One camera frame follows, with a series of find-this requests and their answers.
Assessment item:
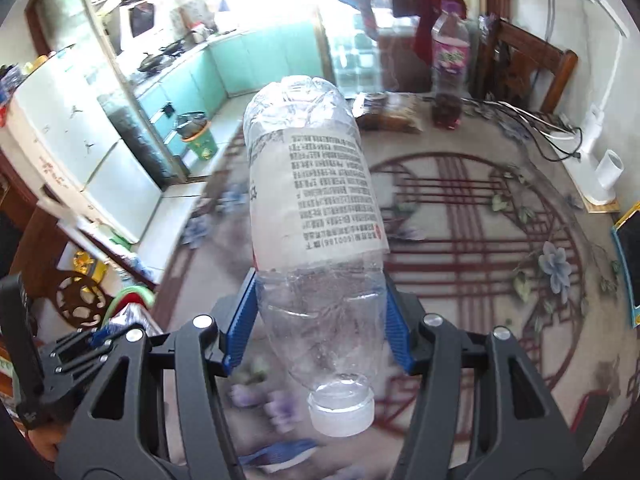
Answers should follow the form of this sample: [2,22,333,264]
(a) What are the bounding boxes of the clear plastic bottle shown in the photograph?
[243,76,388,438]

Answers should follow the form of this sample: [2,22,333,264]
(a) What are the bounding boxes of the green trash bin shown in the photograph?
[175,112,218,160]

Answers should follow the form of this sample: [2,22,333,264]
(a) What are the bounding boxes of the teal kitchen cabinets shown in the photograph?
[130,22,323,155]

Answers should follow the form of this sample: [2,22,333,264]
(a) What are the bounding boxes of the red basin green rim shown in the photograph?
[103,285,155,321]

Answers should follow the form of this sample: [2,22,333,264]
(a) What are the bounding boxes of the floral tablecloth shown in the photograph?
[150,91,640,480]

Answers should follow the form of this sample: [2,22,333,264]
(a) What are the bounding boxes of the dark wooden chair left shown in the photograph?
[1,190,157,330]

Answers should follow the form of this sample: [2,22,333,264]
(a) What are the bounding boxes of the brown snack package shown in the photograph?
[352,92,424,134]

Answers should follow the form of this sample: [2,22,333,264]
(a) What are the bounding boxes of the white refrigerator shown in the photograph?
[6,49,162,244]

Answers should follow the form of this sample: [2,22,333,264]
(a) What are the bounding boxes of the black wok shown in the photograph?
[138,38,184,73]

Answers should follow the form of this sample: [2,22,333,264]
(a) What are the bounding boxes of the wooden chair far side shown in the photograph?
[471,15,578,114]

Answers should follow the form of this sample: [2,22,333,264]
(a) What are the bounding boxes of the purple label drink bottle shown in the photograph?
[432,0,471,130]

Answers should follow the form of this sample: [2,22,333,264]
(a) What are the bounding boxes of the range hood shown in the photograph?
[101,0,166,55]

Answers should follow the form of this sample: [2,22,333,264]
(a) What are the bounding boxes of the dark red hanging garment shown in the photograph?
[413,0,466,66]

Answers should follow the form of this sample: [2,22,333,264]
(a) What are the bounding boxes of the black cables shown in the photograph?
[424,94,585,163]

